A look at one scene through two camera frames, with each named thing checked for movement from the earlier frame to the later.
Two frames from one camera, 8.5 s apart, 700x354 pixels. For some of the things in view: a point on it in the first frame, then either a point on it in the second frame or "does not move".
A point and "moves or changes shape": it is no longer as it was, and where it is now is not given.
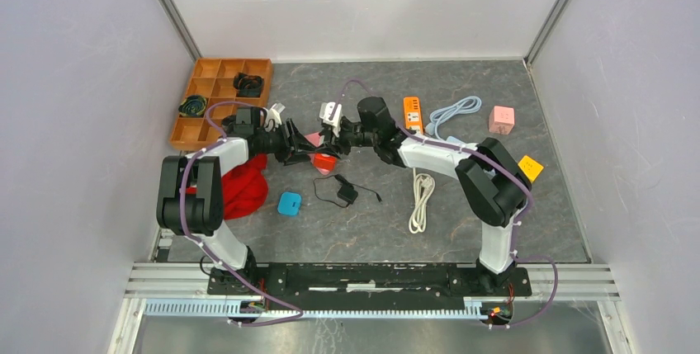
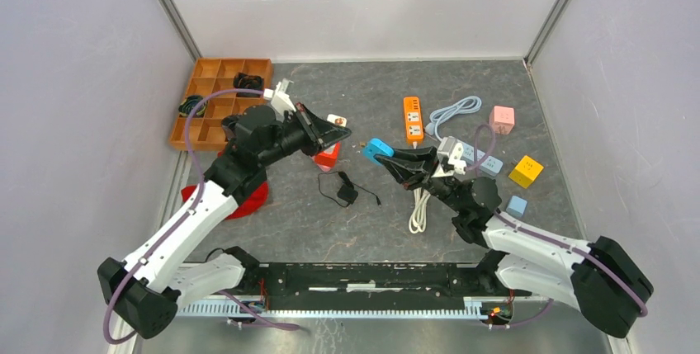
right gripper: x=339 y=143 -> x=405 y=158
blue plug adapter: x=289 y=203 -> x=376 y=147
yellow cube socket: x=531 y=167 does not move
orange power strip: x=412 y=115 does not move
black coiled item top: x=248 y=86 does not move
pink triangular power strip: x=315 y=139 moves or changes shape
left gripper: x=294 y=148 -> x=319 y=133
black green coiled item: x=194 y=106 does not move
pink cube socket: x=501 y=120 does not move
